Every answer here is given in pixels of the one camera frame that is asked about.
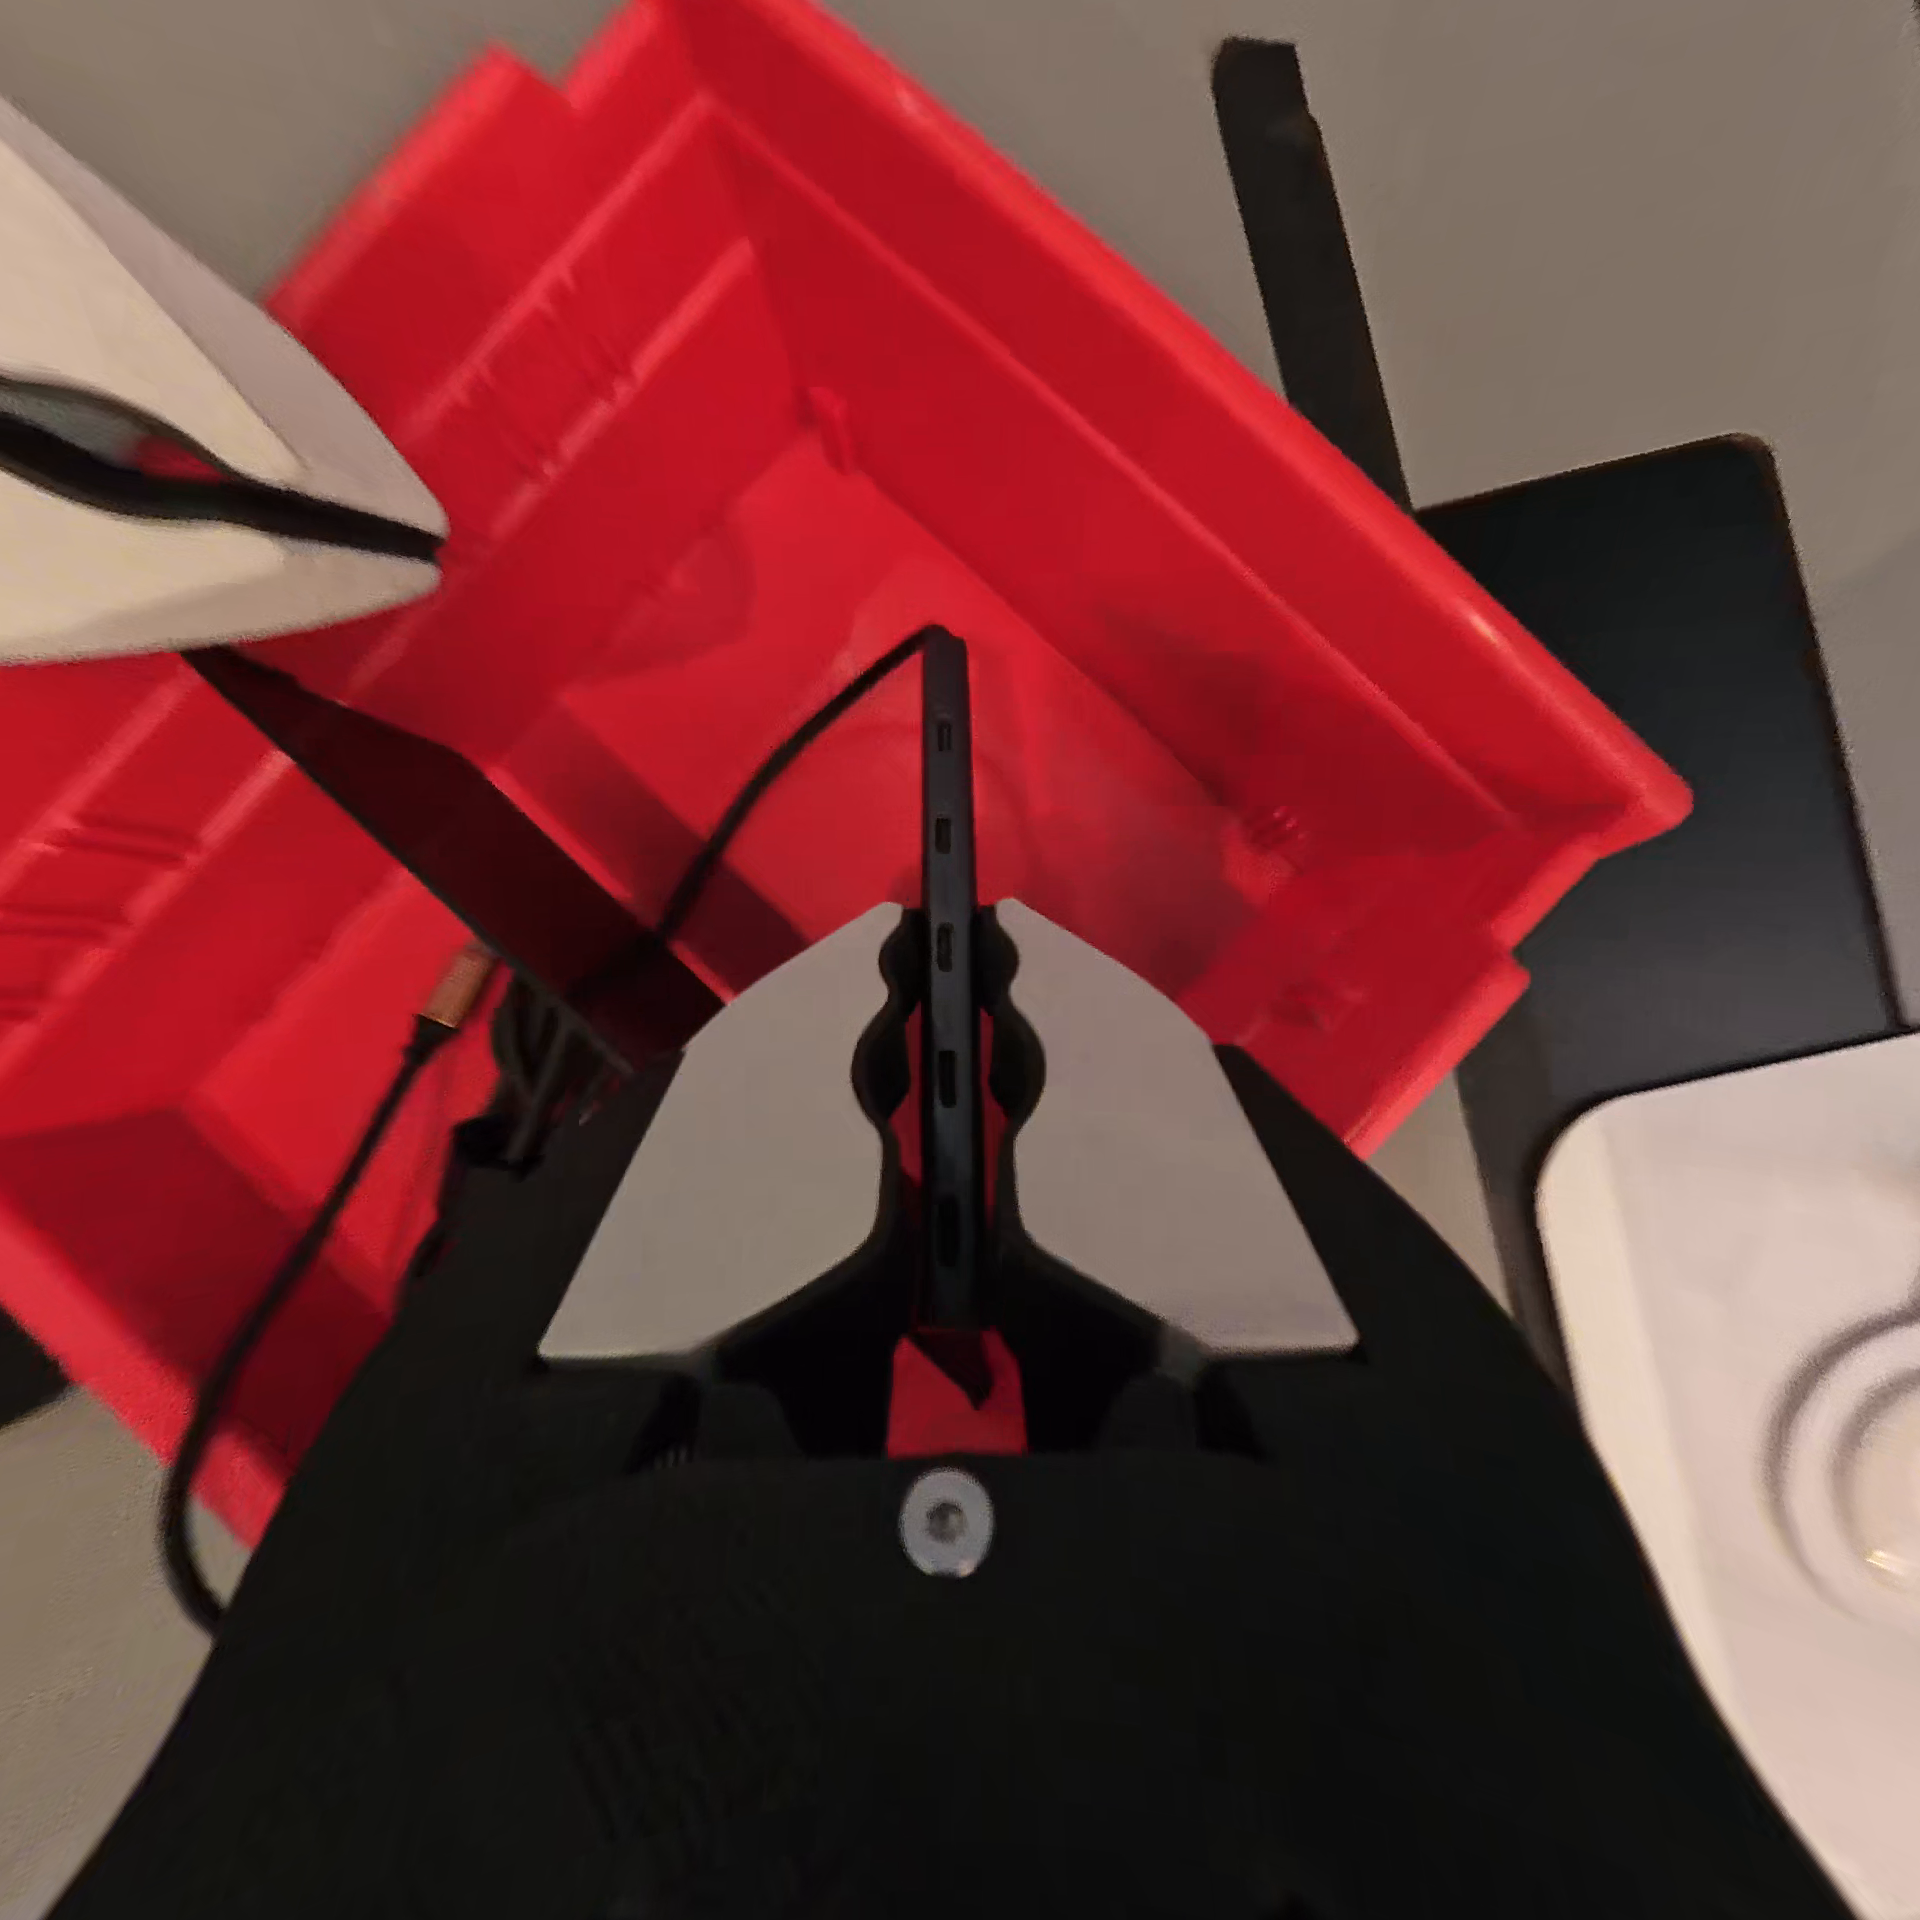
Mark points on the black bin divider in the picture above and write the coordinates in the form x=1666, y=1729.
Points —
x=451, y=811

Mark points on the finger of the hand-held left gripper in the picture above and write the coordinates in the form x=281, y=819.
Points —
x=150, y=592
x=150, y=300

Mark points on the white sign stand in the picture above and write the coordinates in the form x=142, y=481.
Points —
x=1680, y=1275

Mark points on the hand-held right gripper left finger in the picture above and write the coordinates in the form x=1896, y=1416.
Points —
x=720, y=1185

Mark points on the red plastic bin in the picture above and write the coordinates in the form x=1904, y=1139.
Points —
x=1126, y=525

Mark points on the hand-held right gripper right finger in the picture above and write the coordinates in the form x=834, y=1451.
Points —
x=1171, y=1202

